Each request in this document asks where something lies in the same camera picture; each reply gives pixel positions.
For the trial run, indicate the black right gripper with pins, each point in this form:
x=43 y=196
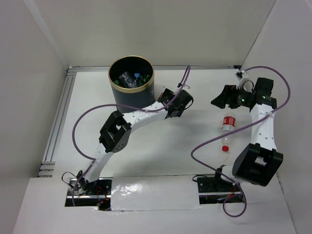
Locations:
x=227 y=96

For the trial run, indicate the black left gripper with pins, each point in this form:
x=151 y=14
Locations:
x=168 y=93

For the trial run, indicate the red cap cola bottle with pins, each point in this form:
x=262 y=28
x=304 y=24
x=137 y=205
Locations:
x=228 y=126

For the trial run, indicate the green bottle with cap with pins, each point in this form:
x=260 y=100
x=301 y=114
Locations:
x=145 y=78

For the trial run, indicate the blue label water bottle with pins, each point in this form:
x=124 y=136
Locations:
x=137 y=78

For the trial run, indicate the clear crushed plastic bottle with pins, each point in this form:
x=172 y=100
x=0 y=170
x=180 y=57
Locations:
x=127 y=80

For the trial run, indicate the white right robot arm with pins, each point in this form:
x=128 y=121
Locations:
x=260 y=160

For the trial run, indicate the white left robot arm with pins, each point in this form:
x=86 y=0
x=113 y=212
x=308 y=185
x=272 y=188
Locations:
x=115 y=132

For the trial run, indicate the dark bin with gold rim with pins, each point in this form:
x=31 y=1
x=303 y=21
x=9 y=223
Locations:
x=139 y=97

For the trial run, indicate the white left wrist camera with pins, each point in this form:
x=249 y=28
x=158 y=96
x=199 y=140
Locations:
x=182 y=85

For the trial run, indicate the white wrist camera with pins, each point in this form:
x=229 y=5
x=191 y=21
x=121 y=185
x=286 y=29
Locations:
x=182 y=85
x=242 y=77

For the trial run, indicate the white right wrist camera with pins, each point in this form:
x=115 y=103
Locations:
x=242 y=77

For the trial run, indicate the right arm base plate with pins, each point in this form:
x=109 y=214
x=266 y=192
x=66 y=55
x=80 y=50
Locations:
x=213 y=190

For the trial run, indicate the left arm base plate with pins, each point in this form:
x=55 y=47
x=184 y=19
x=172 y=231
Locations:
x=99 y=197

